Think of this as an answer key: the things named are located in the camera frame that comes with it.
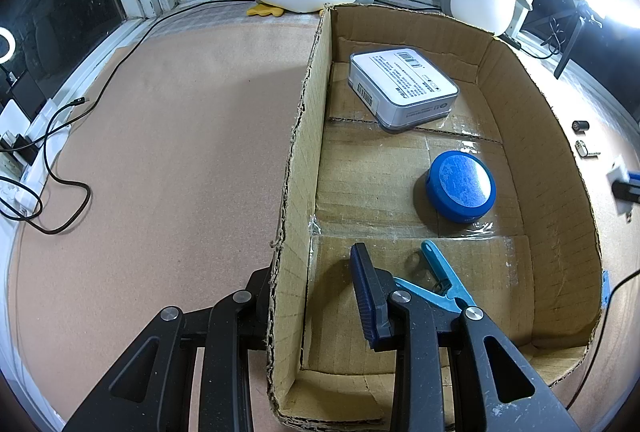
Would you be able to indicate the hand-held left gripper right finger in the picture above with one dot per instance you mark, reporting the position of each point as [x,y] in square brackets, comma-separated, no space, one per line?
[362,292]

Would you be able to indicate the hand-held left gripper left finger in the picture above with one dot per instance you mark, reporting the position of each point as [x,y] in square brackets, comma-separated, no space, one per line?
[250,297]

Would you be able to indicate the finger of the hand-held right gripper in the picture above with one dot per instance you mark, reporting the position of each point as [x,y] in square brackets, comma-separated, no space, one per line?
[635,177]
[627,192]

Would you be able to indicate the white charger plug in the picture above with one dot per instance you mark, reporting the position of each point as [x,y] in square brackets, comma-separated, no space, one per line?
[617,170]

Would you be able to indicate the light blue spring clip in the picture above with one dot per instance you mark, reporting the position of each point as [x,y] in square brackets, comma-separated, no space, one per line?
[445,274]

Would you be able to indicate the brown cardboard box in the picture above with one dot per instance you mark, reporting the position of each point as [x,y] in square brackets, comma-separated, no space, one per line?
[350,172]

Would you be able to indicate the blue tape roll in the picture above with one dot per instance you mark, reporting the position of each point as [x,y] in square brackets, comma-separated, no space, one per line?
[460,179]

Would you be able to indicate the white rectangular box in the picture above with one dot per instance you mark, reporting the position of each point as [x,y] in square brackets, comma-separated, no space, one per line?
[400,82]

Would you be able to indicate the small silver metal item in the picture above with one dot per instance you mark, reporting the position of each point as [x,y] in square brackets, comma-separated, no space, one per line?
[582,147]

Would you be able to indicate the black cylinder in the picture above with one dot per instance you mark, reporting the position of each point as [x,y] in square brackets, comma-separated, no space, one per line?
[581,126]

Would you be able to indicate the black tripod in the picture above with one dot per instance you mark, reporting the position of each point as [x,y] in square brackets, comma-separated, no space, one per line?
[570,47]

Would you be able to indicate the brown mat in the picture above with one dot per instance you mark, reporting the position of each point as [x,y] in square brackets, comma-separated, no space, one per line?
[175,137]

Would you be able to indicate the white power strip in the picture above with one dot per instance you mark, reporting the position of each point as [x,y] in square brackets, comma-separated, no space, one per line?
[50,127]

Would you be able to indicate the black plug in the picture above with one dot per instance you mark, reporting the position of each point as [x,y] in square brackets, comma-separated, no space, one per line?
[22,147]

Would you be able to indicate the white adapter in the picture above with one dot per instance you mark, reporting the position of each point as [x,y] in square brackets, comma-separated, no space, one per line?
[12,117]

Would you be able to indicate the black flat device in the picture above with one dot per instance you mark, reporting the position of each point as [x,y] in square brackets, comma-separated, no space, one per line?
[25,95]

